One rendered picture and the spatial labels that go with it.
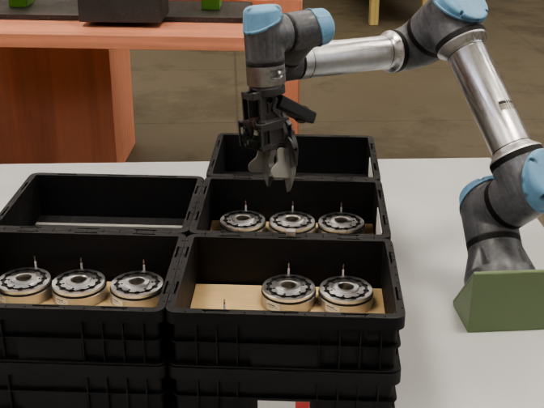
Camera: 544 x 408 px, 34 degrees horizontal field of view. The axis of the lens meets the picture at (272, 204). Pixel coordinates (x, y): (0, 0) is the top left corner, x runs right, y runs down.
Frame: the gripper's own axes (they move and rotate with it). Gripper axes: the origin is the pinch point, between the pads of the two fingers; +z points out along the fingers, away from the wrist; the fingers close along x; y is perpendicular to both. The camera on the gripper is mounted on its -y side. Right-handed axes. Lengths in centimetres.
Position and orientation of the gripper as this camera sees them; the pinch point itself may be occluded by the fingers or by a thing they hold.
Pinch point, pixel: (280, 181)
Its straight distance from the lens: 177.8
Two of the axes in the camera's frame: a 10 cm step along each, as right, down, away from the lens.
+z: 0.6, 9.4, 3.3
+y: -7.4, 2.6, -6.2
